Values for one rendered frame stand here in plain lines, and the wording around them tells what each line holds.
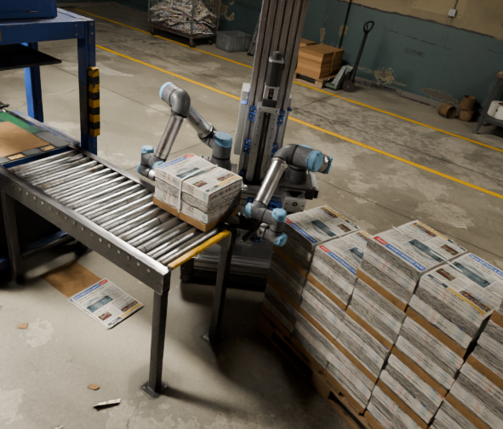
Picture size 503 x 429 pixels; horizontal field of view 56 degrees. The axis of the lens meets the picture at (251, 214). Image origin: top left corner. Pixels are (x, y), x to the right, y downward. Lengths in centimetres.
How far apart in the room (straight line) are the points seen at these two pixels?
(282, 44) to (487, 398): 208
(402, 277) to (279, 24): 160
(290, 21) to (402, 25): 621
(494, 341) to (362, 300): 62
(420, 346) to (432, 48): 715
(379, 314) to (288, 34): 166
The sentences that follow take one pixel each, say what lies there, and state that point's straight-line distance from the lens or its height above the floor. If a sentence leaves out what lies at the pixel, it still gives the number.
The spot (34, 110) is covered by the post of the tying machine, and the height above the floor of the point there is 81.
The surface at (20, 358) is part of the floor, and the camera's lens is 296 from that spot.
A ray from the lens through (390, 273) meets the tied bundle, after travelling 220.
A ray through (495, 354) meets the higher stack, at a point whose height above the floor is 95.
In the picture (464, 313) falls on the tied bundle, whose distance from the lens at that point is 204.
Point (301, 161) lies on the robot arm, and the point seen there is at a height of 115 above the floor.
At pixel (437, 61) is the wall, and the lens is 892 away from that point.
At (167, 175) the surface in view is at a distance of 248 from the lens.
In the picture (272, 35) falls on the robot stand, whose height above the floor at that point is 165.
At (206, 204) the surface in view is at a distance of 236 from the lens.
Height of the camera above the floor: 216
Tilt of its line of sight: 31 degrees down
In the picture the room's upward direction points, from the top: 10 degrees clockwise
